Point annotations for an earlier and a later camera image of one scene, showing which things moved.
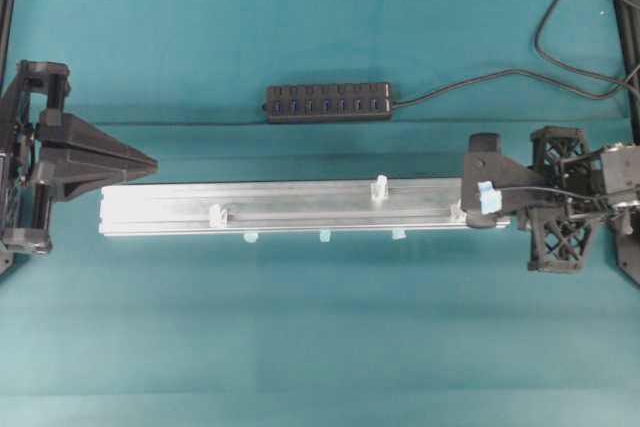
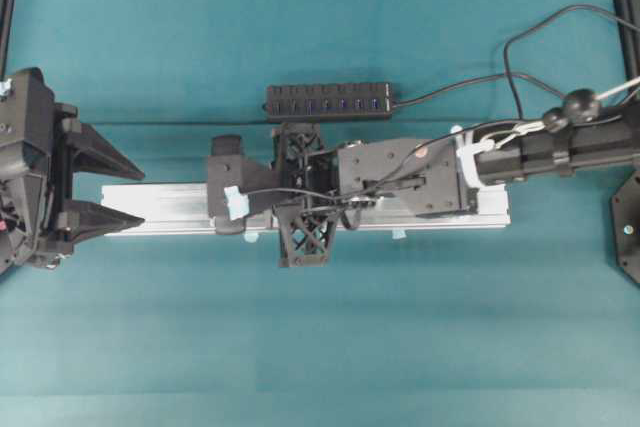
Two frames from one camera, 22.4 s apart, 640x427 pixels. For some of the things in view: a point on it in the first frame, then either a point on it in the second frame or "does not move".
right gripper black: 576,184 to 304,182
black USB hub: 328,102 does not move
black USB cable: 615,87 to 507,74
